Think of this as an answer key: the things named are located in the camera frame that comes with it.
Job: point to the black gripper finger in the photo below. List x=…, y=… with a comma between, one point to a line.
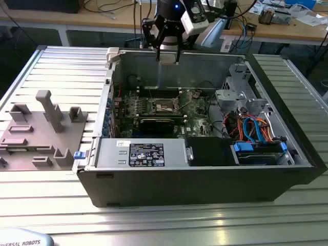
x=180, y=33
x=151, y=30

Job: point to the silver green CPU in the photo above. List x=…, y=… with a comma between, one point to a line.
x=167, y=61

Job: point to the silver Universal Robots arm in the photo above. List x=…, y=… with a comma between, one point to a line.
x=215, y=33

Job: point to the RAM slot with white latches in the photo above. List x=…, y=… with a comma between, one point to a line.
x=185, y=120
x=185, y=116
x=144, y=89
x=144, y=92

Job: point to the black RAM slot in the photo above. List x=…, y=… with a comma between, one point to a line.
x=144, y=95
x=144, y=91

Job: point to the CPU socket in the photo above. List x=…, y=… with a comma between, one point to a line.
x=161, y=106

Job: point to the black upright box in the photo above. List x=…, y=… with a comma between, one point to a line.
x=230, y=10

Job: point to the wooden desk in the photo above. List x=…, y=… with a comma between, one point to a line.
x=89, y=19
x=282, y=32

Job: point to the coin cell battery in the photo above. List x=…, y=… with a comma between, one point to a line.
x=196, y=95

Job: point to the small black box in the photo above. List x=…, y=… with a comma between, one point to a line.
x=251, y=26

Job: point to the metal drive cage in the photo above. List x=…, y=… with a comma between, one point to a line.
x=228, y=98

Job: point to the green motherboard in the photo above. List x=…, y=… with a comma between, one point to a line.
x=197, y=120

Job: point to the black graphics card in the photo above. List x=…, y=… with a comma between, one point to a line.
x=156, y=126

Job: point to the grey electronic device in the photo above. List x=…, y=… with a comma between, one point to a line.
x=282, y=18

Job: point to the black flat box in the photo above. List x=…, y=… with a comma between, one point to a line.
x=38, y=6

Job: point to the black optical drive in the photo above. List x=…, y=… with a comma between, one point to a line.
x=207, y=151

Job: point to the blue cardboard box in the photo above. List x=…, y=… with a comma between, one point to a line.
x=302, y=3

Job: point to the silver power supply unit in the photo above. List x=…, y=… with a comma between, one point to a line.
x=112, y=153

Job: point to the white papers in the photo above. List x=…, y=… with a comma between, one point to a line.
x=310, y=19

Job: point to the blue disk carrier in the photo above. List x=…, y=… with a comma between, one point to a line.
x=242, y=148

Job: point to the blue case latch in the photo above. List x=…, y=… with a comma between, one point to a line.
x=78, y=155

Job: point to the hard disk drive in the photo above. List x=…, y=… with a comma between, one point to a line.
x=258, y=159

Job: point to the grey parts rack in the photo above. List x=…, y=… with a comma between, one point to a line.
x=38, y=133

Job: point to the black open PC case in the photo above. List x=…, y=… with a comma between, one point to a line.
x=179, y=187

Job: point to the pale blue teach pendant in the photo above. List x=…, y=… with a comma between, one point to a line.
x=25, y=242

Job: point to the white camera, black face plate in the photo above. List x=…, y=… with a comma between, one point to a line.
x=191, y=24

